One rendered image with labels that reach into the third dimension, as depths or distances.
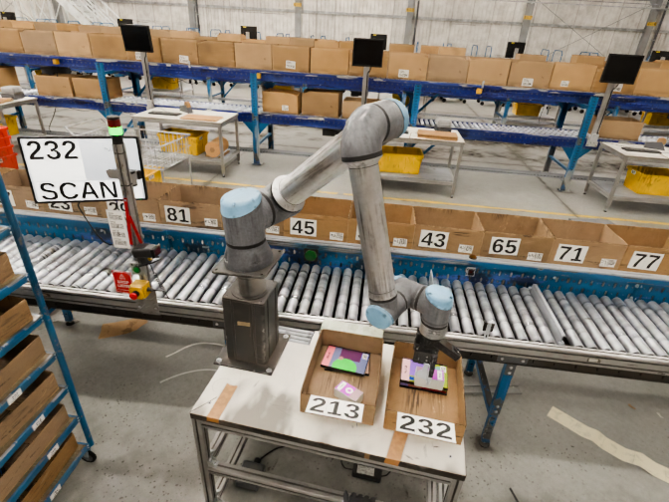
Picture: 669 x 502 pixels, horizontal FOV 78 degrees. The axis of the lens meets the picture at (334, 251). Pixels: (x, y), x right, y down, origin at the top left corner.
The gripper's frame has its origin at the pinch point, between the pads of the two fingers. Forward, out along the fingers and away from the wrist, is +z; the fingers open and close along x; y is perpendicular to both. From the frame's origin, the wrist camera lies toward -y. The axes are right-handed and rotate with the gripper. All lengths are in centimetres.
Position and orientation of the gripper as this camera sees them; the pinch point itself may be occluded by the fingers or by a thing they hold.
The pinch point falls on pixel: (429, 376)
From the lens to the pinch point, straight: 161.6
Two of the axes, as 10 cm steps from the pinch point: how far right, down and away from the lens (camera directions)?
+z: -0.5, 8.8, 4.8
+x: -1.9, 4.6, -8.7
